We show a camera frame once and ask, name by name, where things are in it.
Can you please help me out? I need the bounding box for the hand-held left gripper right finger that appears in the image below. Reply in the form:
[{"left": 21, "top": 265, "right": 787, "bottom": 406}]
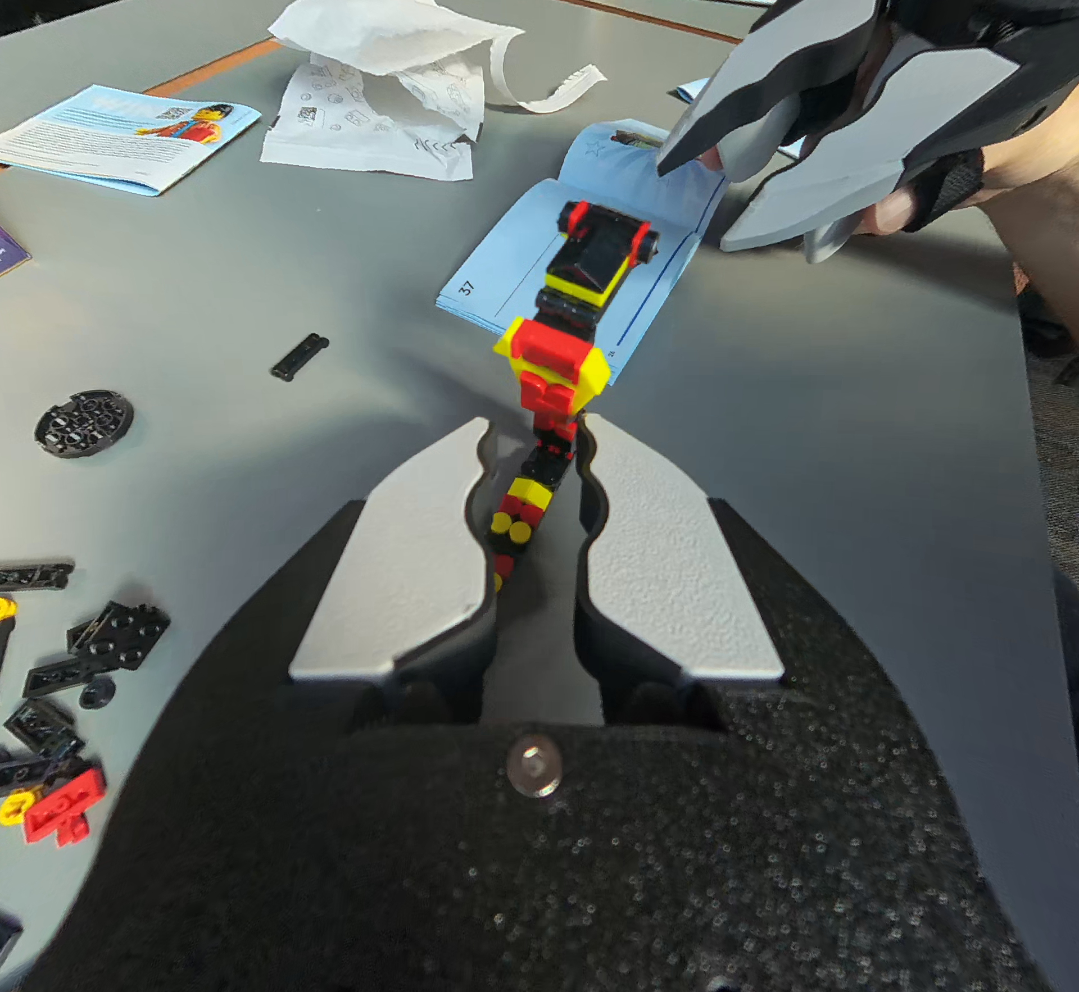
[{"left": 575, "top": 412, "right": 787, "bottom": 685}]

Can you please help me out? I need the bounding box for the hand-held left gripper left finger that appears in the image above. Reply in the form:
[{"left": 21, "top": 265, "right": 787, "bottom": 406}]
[{"left": 288, "top": 417, "right": 498, "bottom": 685}]

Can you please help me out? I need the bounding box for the black red yellow brick snake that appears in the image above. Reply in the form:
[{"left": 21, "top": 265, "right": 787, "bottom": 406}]
[{"left": 484, "top": 200, "right": 660, "bottom": 597}]

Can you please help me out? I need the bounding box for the pile of loose toy bricks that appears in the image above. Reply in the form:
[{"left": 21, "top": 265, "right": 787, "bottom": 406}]
[{"left": 0, "top": 558, "right": 171, "bottom": 850}]

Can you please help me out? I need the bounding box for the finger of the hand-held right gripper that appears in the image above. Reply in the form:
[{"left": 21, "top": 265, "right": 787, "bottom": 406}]
[
  {"left": 719, "top": 31, "right": 1023, "bottom": 253},
  {"left": 656, "top": 0, "right": 886, "bottom": 178}
]

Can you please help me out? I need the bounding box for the black round brick plate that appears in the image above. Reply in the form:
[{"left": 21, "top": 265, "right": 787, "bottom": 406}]
[{"left": 34, "top": 389, "right": 136, "bottom": 461}]

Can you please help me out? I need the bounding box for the blue figure leaflet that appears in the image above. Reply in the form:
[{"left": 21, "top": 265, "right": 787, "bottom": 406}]
[{"left": 0, "top": 84, "right": 262, "bottom": 197}]

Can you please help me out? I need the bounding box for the printed white paper bag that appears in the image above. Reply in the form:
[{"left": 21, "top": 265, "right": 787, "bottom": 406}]
[{"left": 260, "top": 52, "right": 487, "bottom": 183}]

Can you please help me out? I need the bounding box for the person's right hand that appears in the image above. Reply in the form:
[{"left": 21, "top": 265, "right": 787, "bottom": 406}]
[{"left": 860, "top": 111, "right": 1079, "bottom": 311}]

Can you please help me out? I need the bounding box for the crumpled white paper bag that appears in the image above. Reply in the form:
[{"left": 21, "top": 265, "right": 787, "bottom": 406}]
[{"left": 268, "top": 0, "right": 608, "bottom": 117}]

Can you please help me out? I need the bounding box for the small black bar brick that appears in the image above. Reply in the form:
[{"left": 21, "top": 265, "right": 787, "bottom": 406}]
[{"left": 270, "top": 332, "right": 330, "bottom": 382}]

